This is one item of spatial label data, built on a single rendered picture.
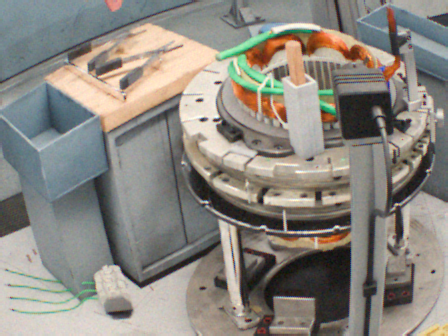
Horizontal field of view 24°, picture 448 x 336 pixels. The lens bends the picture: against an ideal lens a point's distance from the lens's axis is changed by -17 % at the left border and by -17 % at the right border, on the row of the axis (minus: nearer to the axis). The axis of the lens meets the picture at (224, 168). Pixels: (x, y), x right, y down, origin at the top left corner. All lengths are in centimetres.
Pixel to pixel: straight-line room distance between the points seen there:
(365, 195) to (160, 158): 74
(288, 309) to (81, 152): 33
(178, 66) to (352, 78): 75
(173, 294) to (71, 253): 16
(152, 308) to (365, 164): 80
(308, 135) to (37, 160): 38
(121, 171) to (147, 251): 14
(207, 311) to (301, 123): 38
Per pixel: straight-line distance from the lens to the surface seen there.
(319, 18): 186
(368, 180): 86
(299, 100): 125
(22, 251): 177
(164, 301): 162
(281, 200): 130
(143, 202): 159
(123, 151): 154
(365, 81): 83
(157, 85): 153
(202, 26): 407
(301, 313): 146
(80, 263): 160
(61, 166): 148
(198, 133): 136
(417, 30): 173
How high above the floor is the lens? 181
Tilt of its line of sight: 33 degrees down
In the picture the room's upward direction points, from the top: 8 degrees counter-clockwise
